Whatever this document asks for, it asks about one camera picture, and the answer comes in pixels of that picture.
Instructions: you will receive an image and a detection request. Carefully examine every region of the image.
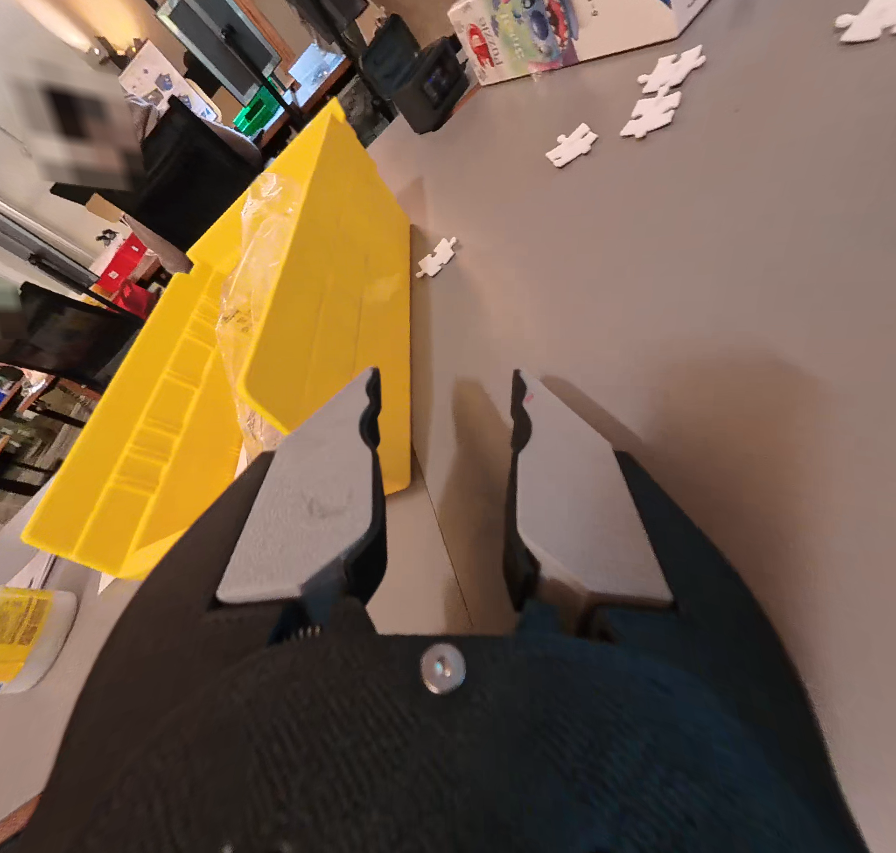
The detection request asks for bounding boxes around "red box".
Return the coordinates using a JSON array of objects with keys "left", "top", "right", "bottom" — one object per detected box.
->
[{"left": 94, "top": 232, "right": 163, "bottom": 316}]

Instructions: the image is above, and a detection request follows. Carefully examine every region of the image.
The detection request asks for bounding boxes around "cardboard puzzle box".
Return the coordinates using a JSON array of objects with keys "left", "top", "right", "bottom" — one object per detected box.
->
[{"left": 448, "top": 0, "right": 750, "bottom": 86}]

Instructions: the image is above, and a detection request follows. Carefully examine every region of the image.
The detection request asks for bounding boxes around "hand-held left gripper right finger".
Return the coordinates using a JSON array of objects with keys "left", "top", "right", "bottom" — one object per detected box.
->
[{"left": 503, "top": 369, "right": 674, "bottom": 612}]

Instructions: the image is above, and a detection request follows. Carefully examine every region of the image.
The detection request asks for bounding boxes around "white tub yellow label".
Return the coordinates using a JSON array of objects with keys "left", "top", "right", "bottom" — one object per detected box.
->
[{"left": 0, "top": 586, "right": 78, "bottom": 694}]

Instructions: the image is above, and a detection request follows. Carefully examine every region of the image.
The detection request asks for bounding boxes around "clear plastic bag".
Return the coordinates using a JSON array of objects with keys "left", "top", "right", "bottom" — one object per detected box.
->
[{"left": 216, "top": 169, "right": 312, "bottom": 456}]

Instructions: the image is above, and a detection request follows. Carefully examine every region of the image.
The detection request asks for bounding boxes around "grey framed panel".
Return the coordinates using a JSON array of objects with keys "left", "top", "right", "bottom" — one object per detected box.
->
[{"left": 155, "top": 0, "right": 282, "bottom": 106}]

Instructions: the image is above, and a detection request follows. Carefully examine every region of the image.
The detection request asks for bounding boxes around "black draped furniture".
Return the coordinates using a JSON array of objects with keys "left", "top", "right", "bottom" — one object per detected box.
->
[{"left": 52, "top": 97, "right": 266, "bottom": 255}]

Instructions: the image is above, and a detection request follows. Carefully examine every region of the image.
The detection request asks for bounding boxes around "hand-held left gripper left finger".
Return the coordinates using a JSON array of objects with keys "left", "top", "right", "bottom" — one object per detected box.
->
[{"left": 216, "top": 366, "right": 388, "bottom": 605}]

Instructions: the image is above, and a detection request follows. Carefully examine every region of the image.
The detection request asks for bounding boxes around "black charging case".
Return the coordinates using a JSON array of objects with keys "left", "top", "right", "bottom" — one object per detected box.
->
[{"left": 360, "top": 13, "right": 482, "bottom": 135}]

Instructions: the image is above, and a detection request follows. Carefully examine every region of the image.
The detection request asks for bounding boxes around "green plastic bin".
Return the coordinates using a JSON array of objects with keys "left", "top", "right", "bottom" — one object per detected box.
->
[{"left": 232, "top": 86, "right": 281, "bottom": 133}]

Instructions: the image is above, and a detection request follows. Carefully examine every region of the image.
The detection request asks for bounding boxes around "yellow plastic bin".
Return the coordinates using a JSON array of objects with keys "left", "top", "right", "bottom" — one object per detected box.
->
[{"left": 21, "top": 97, "right": 413, "bottom": 582}]

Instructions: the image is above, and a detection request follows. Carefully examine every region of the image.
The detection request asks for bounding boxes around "white puzzle piece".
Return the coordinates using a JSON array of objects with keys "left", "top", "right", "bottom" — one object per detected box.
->
[
  {"left": 416, "top": 237, "right": 459, "bottom": 279},
  {"left": 834, "top": 0, "right": 896, "bottom": 44},
  {"left": 619, "top": 90, "right": 683, "bottom": 140},
  {"left": 546, "top": 123, "right": 599, "bottom": 169},
  {"left": 637, "top": 44, "right": 707, "bottom": 96}
]

